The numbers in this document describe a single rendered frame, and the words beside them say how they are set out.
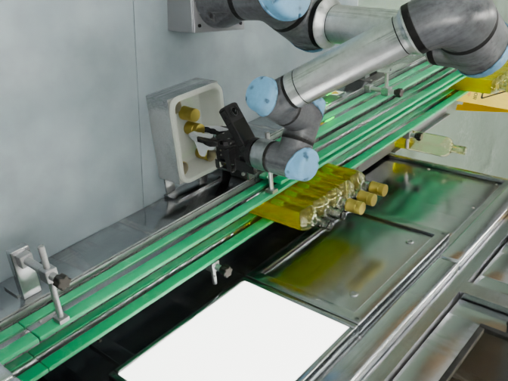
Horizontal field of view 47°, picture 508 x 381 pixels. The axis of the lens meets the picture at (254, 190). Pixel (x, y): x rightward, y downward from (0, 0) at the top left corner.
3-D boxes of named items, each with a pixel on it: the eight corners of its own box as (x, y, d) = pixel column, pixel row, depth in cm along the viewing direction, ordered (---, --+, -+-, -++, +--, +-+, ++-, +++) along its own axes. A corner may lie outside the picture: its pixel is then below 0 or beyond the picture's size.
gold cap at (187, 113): (177, 107, 146) (189, 110, 144) (187, 103, 149) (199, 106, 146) (179, 121, 148) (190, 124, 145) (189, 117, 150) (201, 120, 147)
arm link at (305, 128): (308, 86, 123) (292, 135, 123) (334, 103, 132) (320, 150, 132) (280, 82, 128) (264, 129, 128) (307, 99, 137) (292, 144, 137)
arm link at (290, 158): (326, 151, 131) (314, 187, 131) (287, 142, 138) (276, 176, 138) (308, 141, 125) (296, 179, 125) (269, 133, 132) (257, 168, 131)
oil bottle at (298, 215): (246, 212, 160) (308, 234, 146) (243, 194, 157) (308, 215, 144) (258, 204, 163) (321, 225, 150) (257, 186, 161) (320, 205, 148)
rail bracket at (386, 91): (361, 93, 192) (398, 98, 184) (361, 71, 189) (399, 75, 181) (368, 90, 195) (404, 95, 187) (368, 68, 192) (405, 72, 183)
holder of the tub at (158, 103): (162, 196, 152) (182, 203, 148) (145, 95, 140) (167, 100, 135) (208, 172, 164) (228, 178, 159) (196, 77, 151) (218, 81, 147)
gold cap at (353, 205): (344, 212, 153) (358, 217, 150) (344, 201, 151) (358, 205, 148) (351, 207, 155) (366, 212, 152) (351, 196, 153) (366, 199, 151)
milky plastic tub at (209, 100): (159, 178, 150) (183, 187, 144) (146, 94, 140) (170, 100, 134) (207, 156, 161) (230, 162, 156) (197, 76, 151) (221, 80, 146)
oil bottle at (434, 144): (394, 147, 219) (462, 162, 203) (393, 135, 216) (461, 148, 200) (401, 139, 222) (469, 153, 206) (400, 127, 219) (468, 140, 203)
